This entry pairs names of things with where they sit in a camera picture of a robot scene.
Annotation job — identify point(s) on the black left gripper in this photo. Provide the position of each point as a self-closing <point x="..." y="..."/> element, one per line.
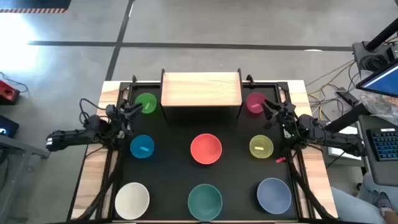
<point x="115" y="115"/>

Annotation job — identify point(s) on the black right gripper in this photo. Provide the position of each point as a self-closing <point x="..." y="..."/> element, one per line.
<point x="286" y="116"/>

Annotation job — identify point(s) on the small green translucent bowl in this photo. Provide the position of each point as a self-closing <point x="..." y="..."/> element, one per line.
<point x="143" y="100"/>

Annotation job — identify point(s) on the small cyan translucent bowl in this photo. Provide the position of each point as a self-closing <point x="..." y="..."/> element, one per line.
<point x="142" y="146"/>

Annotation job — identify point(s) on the small yellow translucent bowl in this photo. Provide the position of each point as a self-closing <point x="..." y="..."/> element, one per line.
<point x="261" y="146"/>

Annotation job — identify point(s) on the large red bowl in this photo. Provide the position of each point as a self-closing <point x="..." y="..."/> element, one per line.
<point x="206" y="148"/>

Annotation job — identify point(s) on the large blue bowl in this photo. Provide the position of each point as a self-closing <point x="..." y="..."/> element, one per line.
<point x="274" y="196"/>

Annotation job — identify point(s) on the large white bowl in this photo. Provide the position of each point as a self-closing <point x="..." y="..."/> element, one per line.
<point x="132" y="201"/>

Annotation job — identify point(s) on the large teal bowl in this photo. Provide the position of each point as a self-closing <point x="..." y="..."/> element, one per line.
<point x="205" y="202"/>

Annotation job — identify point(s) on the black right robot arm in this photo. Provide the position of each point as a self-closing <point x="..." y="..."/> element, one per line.
<point x="335" y="138"/>

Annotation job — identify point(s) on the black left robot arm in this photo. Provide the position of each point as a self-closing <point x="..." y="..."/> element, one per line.
<point x="71" y="137"/>

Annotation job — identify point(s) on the wooden shelf black metal legs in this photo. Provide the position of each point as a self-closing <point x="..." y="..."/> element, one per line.
<point x="201" y="89"/>

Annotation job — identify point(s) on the small pink translucent bowl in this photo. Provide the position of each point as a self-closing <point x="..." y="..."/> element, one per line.
<point x="253" y="100"/>

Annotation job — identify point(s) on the small red clip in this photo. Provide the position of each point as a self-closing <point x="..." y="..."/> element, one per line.
<point x="280" y="160"/>

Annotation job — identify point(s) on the black table mat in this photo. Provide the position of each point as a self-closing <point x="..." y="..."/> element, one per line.
<point x="174" y="174"/>

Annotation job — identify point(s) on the computer monitor blue screen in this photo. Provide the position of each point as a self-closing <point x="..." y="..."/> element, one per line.
<point x="384" y="82"/>

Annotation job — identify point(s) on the black keyboard blue backlight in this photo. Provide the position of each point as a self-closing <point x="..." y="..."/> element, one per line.
<point x="385" y="144"/>

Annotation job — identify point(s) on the person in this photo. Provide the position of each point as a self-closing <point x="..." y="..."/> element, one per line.
<point x="351" y="205"/>

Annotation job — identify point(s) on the red box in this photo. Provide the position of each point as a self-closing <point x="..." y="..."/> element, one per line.
<point x="7" y="92"/>

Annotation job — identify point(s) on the grey desk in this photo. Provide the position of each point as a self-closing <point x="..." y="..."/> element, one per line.
<point x="382" y="174"/>

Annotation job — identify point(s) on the red white hazard tape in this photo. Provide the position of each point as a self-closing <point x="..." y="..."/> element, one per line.
<point x="31" y="10"/>

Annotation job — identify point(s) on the black aluminium table frame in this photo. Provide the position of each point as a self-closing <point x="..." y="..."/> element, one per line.
<point x="264" y="84"/>

